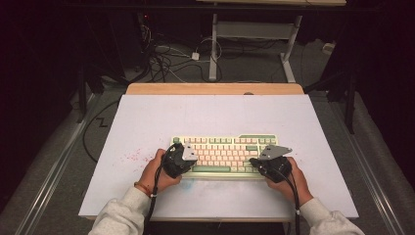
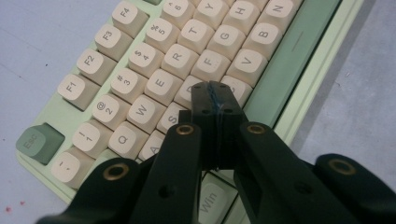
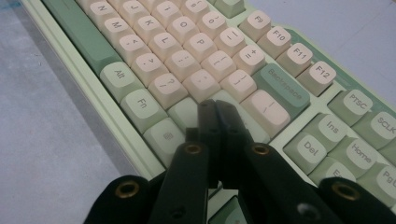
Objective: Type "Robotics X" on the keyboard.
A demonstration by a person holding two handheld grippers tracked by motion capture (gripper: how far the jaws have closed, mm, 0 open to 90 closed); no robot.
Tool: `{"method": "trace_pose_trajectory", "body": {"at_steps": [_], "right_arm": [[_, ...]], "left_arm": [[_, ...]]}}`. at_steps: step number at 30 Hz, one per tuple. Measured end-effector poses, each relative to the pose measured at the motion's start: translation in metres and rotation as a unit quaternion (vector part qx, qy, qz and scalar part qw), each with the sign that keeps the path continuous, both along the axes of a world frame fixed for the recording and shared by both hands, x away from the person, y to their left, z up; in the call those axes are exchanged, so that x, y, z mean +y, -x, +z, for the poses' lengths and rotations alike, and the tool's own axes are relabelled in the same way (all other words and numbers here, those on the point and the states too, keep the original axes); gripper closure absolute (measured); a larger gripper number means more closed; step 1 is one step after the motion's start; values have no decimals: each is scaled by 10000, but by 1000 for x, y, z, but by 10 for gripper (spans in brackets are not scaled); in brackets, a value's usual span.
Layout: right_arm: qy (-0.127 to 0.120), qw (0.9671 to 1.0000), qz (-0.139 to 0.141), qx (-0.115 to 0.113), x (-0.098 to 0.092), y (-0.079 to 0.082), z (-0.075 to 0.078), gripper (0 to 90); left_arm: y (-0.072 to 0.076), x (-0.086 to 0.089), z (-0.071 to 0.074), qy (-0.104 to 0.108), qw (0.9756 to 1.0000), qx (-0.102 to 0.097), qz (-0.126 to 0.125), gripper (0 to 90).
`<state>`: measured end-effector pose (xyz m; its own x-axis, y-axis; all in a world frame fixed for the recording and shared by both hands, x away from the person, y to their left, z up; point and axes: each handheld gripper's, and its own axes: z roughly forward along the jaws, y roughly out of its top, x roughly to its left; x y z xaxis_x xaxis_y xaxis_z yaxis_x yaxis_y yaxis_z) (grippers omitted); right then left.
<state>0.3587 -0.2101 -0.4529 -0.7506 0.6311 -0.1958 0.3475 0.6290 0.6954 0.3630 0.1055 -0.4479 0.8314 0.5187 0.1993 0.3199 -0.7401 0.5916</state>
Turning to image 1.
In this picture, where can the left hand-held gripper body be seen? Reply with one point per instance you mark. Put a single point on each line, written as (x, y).
(176, 161)

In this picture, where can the white power adapter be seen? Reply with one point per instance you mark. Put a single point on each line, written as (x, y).
(195, 56)

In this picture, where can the metal floor rail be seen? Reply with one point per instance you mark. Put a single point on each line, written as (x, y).
(52, 169)
(368, 169)

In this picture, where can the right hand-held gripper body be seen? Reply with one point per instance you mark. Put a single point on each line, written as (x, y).
(275, 168)

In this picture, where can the white metal desk frame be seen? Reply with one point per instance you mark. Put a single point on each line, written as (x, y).
(253, 30)

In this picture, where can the black metal stand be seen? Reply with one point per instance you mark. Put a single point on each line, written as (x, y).
(81, 98)
(350, 104)

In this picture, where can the person's left hand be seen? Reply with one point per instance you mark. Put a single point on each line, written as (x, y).
(153, 176)

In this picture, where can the person's right hand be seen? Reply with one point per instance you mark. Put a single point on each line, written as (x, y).
(288, 189)

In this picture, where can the white table mat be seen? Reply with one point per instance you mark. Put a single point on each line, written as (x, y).
(215, 114)

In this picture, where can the cream and green keyboard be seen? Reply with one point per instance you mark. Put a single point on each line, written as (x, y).
(225, 153)

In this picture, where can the small white box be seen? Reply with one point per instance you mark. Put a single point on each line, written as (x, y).
(328, 48)

